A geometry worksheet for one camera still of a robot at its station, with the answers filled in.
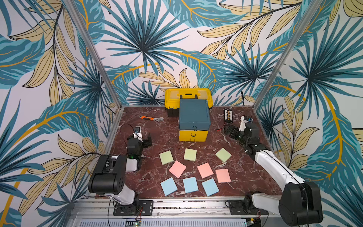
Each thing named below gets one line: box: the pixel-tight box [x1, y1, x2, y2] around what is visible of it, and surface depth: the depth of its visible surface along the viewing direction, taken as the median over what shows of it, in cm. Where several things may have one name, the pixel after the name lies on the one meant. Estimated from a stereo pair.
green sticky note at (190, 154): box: [183, 148, 198, 162], surface depth 95 cm
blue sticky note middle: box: [182, 176, 199, 194], surface depth 82 cm
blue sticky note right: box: [201, 177, 220, 197], surface depth 82 cm
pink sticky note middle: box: [196, 162, 215, 179], surface depth 88 cm
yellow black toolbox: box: [164, 87, 214, 117], surface depth 105 cm
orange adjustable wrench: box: [138, 115, 165, 123], surface depth 112 cm
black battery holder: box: [224, 108, 234, 123], surface depth 115 cm
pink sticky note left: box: [168, 160, 187, 179], surface depth 89 cm
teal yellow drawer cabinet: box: [178, 98, 211, 142], surface depth 87 cm
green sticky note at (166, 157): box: [158, 149, 174, 166], surface depth 92 cm
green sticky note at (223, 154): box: [215, 147, 233, 163], surface depth 95 cm
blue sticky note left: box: [160, 176, 178, 197], surface depth 83 cm
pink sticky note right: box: [215, 168, 232, 184], surface depth 87 cm
